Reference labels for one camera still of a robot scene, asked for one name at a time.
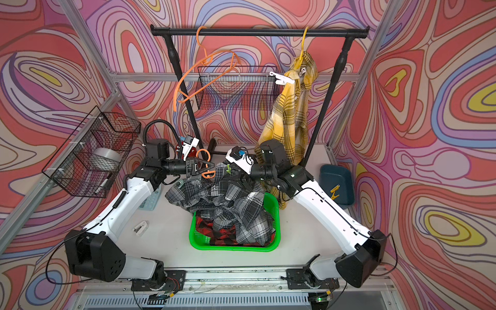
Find grey plaid shirt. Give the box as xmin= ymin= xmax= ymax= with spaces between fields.
xmin=165 ymin=161 xmax=276 ymax=245

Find green plastic basket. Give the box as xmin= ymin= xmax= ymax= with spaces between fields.
xmin=189 ymin=192 xmax=280 ymax=253

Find yellow hanger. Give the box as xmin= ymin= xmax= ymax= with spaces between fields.
xmin=293 ymin=27 xmax=309 ymax=71

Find yellow plaid shirt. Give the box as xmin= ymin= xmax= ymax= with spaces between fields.
xmin=252 ymin=52 xmax=319 ymax=209

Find small wire basket on rack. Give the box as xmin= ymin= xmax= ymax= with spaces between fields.
xmin=195 ymin=65 xmax=281 ymax=111

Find dark teal tray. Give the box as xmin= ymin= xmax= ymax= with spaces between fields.
xmin=319 ymin=164 xmax=355 ymax=209

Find yellow clothespin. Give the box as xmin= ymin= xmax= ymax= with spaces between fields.
xmin=330 ymin=184 xmax=340 ymax=201

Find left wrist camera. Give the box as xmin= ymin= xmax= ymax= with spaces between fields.
xmin=180 ymin=135 xmax=200 ymax=160

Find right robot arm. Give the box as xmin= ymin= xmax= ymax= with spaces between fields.
xmin=226 ymin=139 xmax=388 ymax=288

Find grey tape roll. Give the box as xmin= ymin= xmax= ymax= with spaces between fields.
xmin=90 ymin=147 xmax=121 ymax=173

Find white marker in wire basket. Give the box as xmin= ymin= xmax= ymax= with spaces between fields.
xmin=94 ymin=176 xmax=111 ymax=196

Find grey calculator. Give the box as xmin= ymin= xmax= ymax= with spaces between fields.
xmin=139 ymin=185 xmax=162 ymax=211

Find white clip on table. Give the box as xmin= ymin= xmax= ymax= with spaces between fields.
xmin=133 ymin=220 xmax=149 ymax=236

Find black clothes rack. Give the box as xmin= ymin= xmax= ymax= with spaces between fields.
xmin=150 ymin=25 xmax=370 ymax=167

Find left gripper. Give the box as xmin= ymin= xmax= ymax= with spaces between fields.
xmin=160 ymin=157 xmax=213 ymax=180

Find black wire basket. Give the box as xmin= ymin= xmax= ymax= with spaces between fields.
xmin=42 ymin=107 xmax=142 ymax=198

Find red black plaid shirt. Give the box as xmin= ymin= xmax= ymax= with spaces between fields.
xmin=192 ymin=217 xmax=276 ymax=247

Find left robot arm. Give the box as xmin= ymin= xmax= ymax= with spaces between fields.
xmin=64 ymin=139 xmax=215 ymax=290

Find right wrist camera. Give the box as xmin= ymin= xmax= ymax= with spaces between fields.
xmin=226 ymin=146 xmax=255 ymax=174

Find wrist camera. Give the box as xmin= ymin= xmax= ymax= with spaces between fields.
xmin=180 ymin=135 xmax=200 ymax=160
xmin=226 ymin=146 xmax=255 ymax=174

